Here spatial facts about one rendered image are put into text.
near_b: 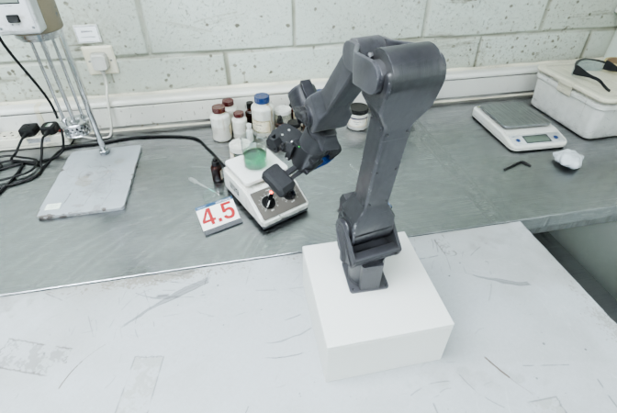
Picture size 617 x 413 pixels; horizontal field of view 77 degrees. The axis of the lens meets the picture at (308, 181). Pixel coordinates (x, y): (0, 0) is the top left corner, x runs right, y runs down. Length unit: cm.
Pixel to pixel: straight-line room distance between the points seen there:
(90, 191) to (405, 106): 89
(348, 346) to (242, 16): 99
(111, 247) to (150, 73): 61
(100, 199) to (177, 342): 48
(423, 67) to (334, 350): 41
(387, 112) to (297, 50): 93
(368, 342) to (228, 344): 25
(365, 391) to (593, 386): 36
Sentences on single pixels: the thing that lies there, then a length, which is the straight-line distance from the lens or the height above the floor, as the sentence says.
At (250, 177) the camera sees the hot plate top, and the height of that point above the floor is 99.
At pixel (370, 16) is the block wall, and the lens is 137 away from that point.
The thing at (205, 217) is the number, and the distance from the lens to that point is 93.
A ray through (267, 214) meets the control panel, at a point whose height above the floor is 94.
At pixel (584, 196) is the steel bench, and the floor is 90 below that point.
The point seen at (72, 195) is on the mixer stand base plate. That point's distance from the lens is 114.
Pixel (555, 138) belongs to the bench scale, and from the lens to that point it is 141.
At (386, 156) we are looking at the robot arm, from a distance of 48.
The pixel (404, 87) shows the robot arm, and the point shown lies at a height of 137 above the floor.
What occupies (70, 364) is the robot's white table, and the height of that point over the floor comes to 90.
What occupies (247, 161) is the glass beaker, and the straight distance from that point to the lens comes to 92.
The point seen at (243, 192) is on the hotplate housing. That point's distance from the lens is 91.
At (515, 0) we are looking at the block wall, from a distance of 160.
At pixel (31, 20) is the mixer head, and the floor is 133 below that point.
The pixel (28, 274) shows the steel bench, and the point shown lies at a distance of 99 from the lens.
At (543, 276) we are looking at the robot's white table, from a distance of 93.
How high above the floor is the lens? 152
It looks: 37 degrees down
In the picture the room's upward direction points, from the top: straight up
